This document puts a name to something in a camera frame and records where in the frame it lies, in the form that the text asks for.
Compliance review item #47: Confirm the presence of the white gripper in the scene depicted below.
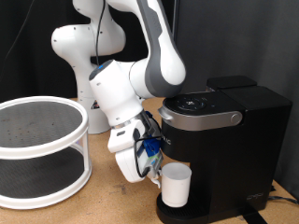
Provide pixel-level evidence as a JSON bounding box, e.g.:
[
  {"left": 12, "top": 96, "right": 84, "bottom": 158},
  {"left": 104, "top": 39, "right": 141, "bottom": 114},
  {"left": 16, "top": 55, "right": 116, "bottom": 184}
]
[{"left": 107, "top": 119, "right": 162, "bottom": 189}]

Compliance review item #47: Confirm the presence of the white mug green-taped handle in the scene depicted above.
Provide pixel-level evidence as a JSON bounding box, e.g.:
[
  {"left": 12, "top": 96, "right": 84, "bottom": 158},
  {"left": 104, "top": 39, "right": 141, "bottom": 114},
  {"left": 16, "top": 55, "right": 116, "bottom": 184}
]
[{"left": 155, "top": 161, "right": 192, "bottom": 208}]

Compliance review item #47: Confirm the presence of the black Keurig coffee machine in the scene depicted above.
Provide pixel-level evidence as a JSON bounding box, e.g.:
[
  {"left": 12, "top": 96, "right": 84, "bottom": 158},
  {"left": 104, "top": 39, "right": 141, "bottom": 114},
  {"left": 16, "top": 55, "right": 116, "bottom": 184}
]
[{"left": 155, "top": 75, "right": 293, "bottom": 224}]

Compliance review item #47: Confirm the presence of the black tape strip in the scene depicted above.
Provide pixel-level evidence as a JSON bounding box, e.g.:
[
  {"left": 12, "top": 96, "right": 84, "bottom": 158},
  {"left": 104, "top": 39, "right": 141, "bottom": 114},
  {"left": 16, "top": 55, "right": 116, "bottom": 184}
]
[{"left": 237, "top": 206, "right": 269, "bottom": 224}]

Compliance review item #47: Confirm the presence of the white two-tier turntable shelf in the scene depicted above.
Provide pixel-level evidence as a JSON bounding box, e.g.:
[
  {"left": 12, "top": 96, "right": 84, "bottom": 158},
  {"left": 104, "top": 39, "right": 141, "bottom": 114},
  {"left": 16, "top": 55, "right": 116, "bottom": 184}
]
[{"left": 0, "top": 95, "right": 93, "bottom": 210}]

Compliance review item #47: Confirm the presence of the black curtain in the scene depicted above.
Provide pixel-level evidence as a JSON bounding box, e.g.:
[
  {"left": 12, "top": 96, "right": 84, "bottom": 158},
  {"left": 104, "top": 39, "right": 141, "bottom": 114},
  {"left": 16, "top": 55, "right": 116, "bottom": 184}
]
[{"left": 0, "top": 0, "right": 176, "bottom": 104}]

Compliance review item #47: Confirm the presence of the grey partition panel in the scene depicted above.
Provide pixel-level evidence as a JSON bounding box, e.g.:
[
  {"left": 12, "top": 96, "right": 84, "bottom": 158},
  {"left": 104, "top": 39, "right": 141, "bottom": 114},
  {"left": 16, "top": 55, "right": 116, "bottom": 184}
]
[{"left": 169, "top": 0, "right": 299, "bottom": 200}]

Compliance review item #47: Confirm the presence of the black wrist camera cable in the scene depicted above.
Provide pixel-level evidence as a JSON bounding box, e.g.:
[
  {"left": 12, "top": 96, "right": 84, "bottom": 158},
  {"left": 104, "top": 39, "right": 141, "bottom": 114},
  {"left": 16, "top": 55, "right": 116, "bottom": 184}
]
[{"left": 134, "top": 133, "right": 163, "bottom": 179}]

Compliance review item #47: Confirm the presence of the braided grey power cable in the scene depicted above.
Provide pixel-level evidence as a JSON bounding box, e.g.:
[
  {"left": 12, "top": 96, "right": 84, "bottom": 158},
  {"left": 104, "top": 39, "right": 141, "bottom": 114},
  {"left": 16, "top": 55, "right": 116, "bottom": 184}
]
[{"left": 267, "top": 195, "right": 299, "bottom": 206}]

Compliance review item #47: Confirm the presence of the thin dark hanging wire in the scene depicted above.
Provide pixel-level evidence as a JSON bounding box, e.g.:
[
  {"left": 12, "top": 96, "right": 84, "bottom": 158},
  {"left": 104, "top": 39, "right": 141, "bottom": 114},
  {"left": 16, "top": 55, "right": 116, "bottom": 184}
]
[{"left": 0, "top": 0, "right": 36, "bottom": 76}]

